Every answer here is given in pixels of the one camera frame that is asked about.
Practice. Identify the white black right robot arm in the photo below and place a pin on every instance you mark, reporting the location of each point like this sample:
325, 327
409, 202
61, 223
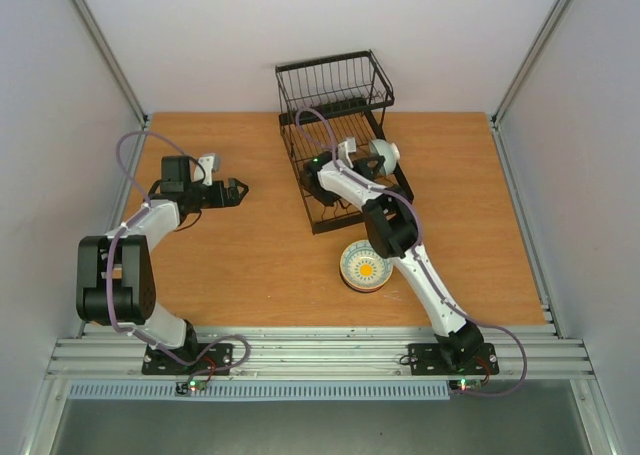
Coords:
395, 234

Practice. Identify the pale green glazed bowl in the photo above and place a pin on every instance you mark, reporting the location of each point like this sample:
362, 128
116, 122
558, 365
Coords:
390, 153

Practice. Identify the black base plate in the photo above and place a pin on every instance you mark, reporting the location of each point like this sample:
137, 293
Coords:
425, 359
156, 362

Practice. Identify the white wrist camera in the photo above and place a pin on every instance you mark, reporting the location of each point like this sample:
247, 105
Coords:
345, 149
206, 166

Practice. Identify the right small circuit board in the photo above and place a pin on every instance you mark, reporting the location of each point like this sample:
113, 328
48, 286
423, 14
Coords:
465, 384

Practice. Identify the small circuit board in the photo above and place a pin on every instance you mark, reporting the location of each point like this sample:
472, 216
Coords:
465, 384
192, 386

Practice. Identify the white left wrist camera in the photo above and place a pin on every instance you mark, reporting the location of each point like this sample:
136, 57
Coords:
206, 166

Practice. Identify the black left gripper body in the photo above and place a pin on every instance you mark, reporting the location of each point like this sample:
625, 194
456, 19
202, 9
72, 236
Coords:
213, 201

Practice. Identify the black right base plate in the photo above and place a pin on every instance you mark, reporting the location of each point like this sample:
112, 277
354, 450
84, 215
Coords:
425, 359

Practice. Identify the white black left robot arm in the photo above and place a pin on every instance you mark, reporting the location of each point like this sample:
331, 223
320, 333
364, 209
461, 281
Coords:
115, 284

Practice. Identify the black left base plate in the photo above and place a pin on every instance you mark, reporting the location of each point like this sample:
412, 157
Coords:
156, 362

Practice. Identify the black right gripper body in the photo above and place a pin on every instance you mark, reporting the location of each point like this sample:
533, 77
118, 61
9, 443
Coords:
365, 165

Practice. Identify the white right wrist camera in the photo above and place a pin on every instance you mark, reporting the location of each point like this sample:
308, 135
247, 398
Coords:
345, 149

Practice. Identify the left small circuit board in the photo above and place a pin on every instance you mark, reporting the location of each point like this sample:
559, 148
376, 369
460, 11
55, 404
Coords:
192, 386

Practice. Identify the black wire dish rack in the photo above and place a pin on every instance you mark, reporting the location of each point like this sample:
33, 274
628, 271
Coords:
323, 101

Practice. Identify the grey slotted cable duct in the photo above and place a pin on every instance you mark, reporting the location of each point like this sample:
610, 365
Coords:
261, 391

